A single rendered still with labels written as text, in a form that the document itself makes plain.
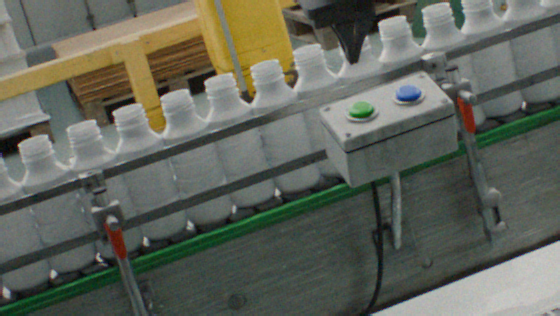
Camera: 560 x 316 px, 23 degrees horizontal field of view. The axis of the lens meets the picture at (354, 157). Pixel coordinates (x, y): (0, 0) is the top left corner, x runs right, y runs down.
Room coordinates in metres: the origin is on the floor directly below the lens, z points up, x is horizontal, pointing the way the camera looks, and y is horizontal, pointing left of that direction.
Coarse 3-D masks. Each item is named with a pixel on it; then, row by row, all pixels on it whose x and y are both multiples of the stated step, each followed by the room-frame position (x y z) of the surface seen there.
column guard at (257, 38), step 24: (240, 0) 6.19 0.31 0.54; (264, 0) 6.22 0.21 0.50; (216, 24) 6.16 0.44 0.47; (240, 24) 6.18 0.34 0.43; (264, 24) 6.21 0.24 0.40; (216, 48) 6.20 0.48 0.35; (240, 48) 6.17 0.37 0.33; (264, 48) 6.20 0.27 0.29; (288, 48) 6.23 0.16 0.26; (216, 72) 6.39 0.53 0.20; (288, 72) 6.22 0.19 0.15; (240, 96) 6.16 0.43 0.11
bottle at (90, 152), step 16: (80, 128) 1.61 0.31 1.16; (96, 128) 1.60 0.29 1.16; (80, 144) 1.58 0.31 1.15; (96, 144) 1.59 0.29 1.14; (80, 160) 1.58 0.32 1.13; (96, 160) 1.58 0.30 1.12; (112, 160) 1.58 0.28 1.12; (80, 192) 1.58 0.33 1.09; (112, 192) 1.57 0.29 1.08; (128, 192) 1.59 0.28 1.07; (128, 208) 1.58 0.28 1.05; (128, 240) 1.57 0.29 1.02; (112, 256) 1.57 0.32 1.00
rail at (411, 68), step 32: (512, 32) 1.71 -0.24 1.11; (416, 64) 1.67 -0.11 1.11; (320, 96) 1.64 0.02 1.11; (480, 96) 1.69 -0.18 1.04; (224, 128) 1.61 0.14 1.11; (160, 160) 1.59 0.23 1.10; (320, 160) 1.64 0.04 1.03; (64, 192) 1.56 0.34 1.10; (224, 192) 1.60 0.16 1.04; (128, 224) 1.57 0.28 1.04; (32, 256) 1.54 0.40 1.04
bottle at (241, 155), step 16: (208, 80) 1.66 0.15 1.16; (224, 80) 1.64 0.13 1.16; (224, 96) 1.63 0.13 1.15; (224, 112) 1.63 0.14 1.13; (240, 112) 1.63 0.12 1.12; (256, 128) 1.64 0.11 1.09; (224, 144) 1.63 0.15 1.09; (240, 144) 1.62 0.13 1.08; (256, 144) 1.63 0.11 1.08; (224, 160) 1.63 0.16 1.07; (240, 160) 1.62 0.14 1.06; (256, 160) 1.63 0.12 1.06; (224, 176) 1.64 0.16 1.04; (240, 176) 1.62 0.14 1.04; (240, 192) 1.63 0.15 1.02; (256, 192) 1.62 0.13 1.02; (272, 192) 1.64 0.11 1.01
